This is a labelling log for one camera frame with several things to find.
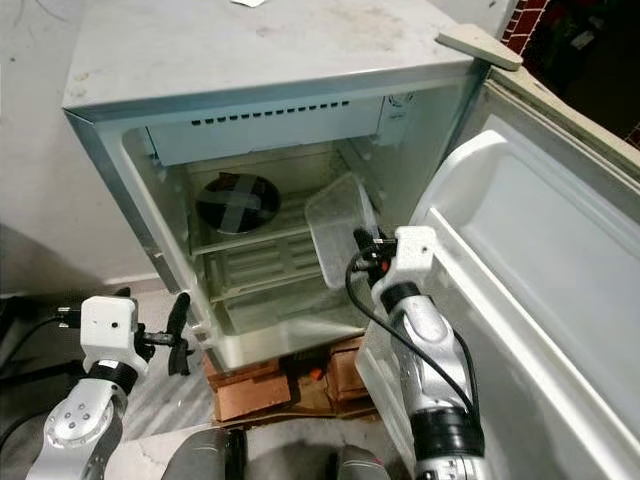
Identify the clear plastic container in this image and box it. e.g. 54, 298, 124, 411
305, 175, 382, 292

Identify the steel-look fridge door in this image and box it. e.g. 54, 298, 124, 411
355, 23, 640, 480

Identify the grey mini fridge body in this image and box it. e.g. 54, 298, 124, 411
62, 0, 496, 373

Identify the orange clay brick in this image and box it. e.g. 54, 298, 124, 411
325, 340, 371, 403
205, 350, 293, 422

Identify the white ribbed crisper cover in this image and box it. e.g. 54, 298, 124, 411
205, 235, 336, 303

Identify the clear crisper drawer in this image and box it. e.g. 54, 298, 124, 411
215, 290, 371, 343

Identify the grey robot left leg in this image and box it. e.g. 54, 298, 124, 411
160, 428, 247, 480

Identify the grey robot leg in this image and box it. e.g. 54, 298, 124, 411
160, 428, 247, 480
335, 445, 411, 480

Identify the black round plate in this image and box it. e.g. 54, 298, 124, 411
195, 175, 282, 237

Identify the pale freezer compartment flap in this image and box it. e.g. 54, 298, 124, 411
147, 95, 403, 168

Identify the brown cardboard sheet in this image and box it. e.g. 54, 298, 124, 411
210, 395, 373, 430

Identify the grey robot right leg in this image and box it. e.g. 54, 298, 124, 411
335, 445, 411, 480

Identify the red lattice crate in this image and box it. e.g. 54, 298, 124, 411
503, 0, 553, 56

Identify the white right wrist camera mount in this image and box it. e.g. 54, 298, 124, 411
380, 226, 437, 288

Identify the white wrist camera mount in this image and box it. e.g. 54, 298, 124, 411
380, 226, 437, 288
80, 296, 144, 368

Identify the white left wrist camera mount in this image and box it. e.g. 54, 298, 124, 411
80, 296, 144, 368

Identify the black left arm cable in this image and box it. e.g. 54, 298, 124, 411
0, 306, 85, 453

